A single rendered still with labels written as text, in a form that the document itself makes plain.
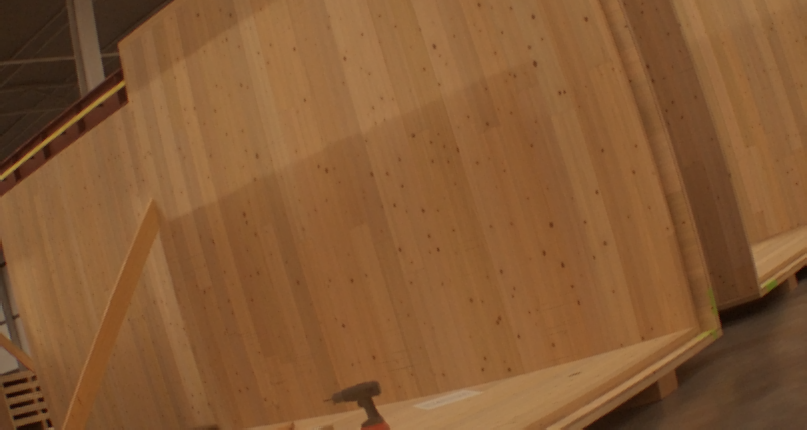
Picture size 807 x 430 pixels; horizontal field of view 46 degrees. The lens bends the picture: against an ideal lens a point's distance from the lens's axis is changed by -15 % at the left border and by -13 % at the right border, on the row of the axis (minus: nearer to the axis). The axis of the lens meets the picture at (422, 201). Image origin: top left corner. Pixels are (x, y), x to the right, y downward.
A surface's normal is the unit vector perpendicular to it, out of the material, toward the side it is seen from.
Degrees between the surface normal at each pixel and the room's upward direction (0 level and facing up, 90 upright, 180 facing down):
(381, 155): 90
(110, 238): 90
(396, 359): 90
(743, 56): 90
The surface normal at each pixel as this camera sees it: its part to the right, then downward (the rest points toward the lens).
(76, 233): -0.60, 0.11
